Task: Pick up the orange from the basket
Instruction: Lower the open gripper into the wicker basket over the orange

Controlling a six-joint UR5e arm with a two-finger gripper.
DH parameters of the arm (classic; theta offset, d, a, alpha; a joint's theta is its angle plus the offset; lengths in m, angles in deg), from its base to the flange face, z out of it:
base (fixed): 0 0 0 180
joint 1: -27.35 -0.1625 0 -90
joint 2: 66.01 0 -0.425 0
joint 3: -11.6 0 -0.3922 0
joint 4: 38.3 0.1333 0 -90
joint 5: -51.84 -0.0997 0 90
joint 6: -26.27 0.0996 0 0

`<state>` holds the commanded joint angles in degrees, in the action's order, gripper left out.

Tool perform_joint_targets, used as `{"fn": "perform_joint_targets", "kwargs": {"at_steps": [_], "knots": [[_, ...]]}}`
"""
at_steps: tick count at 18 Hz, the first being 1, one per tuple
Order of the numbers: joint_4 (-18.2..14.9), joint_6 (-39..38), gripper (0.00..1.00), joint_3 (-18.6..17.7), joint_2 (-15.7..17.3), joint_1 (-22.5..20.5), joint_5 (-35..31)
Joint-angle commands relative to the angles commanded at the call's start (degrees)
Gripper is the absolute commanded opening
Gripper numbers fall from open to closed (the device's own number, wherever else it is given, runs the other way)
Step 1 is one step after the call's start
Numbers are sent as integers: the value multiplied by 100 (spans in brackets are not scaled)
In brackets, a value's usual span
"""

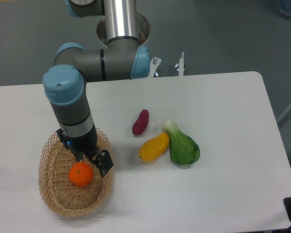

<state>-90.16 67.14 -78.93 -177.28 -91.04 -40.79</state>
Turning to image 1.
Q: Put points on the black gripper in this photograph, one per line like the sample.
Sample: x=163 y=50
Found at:
x=87 y=145

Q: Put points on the orange fruit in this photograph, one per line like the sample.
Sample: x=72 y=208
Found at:
x=80 y=174

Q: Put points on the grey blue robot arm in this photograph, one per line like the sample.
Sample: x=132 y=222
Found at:
x=73 y=67

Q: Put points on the woven wicker basket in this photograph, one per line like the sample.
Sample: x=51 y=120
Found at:
x=58 y=192

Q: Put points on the purple sweet potato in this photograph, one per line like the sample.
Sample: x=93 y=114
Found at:
x=141 y=123

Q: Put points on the yellow mango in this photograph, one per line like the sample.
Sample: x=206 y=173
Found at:
x=154 y=147

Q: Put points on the green bok choy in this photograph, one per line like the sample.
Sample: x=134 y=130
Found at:
x=183 y=149

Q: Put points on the blue object top right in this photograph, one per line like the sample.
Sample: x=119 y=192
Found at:
x=284 y=8

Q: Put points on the white metal bracket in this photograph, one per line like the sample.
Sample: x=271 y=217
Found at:
x=179 y=67

